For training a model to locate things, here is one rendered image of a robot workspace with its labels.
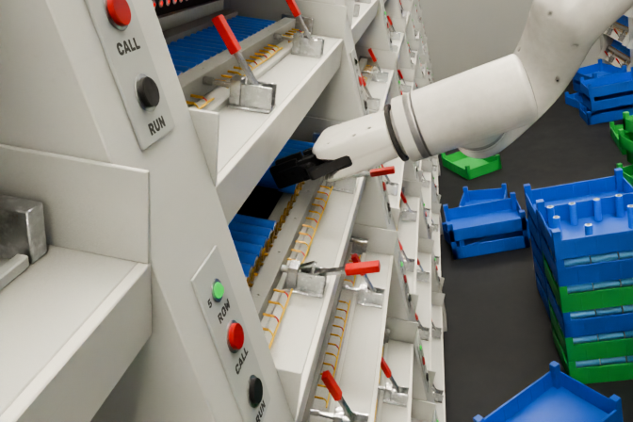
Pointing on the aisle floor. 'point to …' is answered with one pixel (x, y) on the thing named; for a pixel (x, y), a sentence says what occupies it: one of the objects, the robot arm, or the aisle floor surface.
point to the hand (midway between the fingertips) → (290, 170)
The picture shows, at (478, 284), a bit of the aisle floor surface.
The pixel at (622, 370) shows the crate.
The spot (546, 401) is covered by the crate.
